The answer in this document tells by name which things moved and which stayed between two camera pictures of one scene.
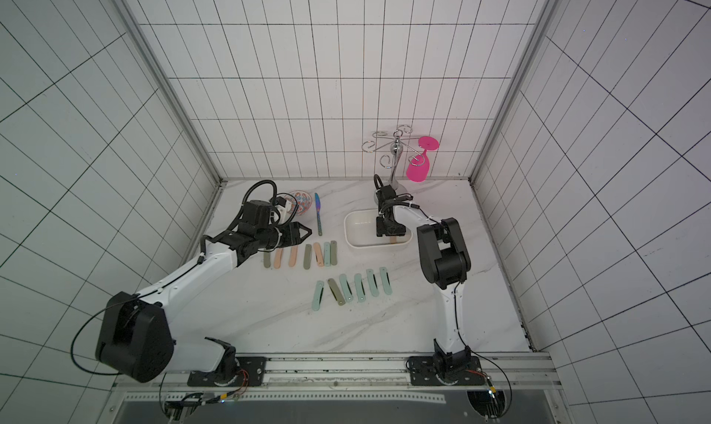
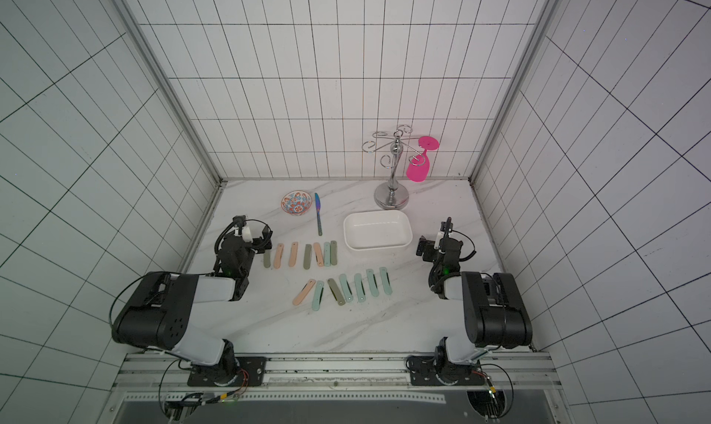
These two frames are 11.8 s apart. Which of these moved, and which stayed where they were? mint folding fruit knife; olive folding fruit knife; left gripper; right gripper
Moved: right gripper; left gripper
Stayed: mint folding fruit knife; olive folding fruit knife
